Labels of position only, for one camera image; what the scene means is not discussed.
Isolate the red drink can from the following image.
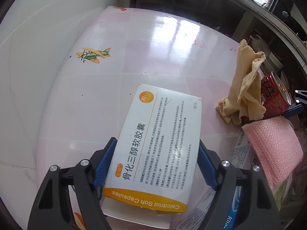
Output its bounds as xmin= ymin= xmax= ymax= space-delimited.
xmin=261 ymin=72 xmax=292 ymax=119

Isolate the tan paper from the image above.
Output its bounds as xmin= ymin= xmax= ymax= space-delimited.
xmin=215 ymin=39 xmax=266 ymax=125

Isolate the pink scrubbing sponge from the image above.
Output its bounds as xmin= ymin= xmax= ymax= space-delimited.
xmin=242 ymin=116 xmax=303 ymax=188

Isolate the pink patterned tablecloth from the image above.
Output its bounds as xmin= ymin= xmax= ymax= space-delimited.
xmin=35 ymin=6 xmax=245 ymax=230

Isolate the blue toothpaste box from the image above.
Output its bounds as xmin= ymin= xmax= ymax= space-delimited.
xmin=176 ymin=131 xmax=254 ymax=229

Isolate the orange white medicine box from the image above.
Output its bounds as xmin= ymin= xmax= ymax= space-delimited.
xmin=102 ymin=84 xmax=202 ymax=229

